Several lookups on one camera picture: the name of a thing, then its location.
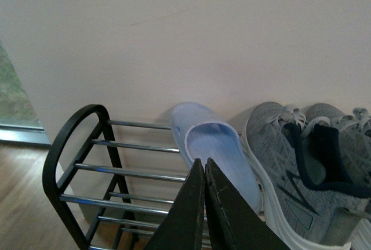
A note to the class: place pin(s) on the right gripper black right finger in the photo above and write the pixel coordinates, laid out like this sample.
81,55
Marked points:
232,223

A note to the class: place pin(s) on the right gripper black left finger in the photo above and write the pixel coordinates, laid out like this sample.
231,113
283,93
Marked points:
182,227

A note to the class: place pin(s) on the grey knit sneaker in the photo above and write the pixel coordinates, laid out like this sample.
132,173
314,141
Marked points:
354,137
310,198

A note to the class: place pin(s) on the white slide sandal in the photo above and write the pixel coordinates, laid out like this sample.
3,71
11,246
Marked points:
201,133

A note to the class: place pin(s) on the black chrome shoe rack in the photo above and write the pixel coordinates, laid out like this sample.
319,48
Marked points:
113,182

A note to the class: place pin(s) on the large window with dark frame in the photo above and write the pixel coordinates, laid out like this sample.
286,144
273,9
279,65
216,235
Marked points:
19,121

